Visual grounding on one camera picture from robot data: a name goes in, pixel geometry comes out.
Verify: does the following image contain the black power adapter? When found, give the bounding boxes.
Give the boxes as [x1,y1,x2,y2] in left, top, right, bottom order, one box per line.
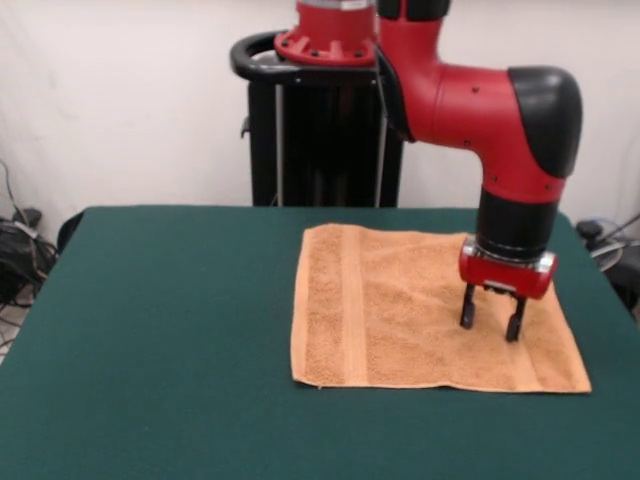
[575,218,605,240]

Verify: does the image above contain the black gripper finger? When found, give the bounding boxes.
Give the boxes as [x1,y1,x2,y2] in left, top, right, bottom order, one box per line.
[459,283,480,331]
[504,294,529,344]

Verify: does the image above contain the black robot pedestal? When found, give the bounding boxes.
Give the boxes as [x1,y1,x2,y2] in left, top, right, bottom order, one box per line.
[229,30,406,209]

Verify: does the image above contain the tangle of black cables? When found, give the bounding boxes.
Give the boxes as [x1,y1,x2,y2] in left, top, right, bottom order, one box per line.
[0,159,61,351]

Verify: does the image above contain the dark green table cloth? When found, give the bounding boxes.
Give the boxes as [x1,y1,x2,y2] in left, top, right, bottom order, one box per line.
[0,204,640,480]

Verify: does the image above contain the orange terry towel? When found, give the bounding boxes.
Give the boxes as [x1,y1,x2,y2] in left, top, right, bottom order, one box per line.
[290,223,593,395]

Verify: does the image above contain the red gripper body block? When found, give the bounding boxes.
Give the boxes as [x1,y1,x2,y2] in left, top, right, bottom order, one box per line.
[458,238,559,301]

